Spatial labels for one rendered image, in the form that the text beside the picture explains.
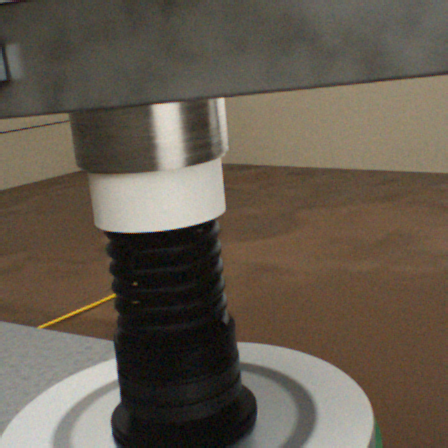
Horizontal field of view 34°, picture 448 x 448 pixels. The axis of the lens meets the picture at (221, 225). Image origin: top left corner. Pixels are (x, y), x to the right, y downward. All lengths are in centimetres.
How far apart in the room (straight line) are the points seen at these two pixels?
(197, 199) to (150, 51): 8
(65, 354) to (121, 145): 37
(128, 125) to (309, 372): 21
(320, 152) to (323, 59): 579
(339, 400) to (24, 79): 25
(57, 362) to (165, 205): 35
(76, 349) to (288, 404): 31
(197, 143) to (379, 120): 542
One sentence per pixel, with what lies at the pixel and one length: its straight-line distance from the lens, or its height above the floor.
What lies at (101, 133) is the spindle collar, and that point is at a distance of 35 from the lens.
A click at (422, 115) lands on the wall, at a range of 560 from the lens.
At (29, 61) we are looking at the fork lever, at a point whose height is 111.
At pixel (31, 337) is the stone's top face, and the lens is 75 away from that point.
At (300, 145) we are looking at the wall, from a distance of 618.
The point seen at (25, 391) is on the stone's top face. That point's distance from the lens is 64.
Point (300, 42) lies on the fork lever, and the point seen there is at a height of 110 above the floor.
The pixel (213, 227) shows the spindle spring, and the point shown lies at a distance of 38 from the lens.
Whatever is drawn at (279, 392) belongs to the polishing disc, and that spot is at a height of 90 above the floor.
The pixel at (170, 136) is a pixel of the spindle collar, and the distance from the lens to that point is 34.
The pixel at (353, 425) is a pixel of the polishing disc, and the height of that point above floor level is 90.
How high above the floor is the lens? 111
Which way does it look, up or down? 14 degrees down
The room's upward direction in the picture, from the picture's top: 6 degrees counter-clockwise
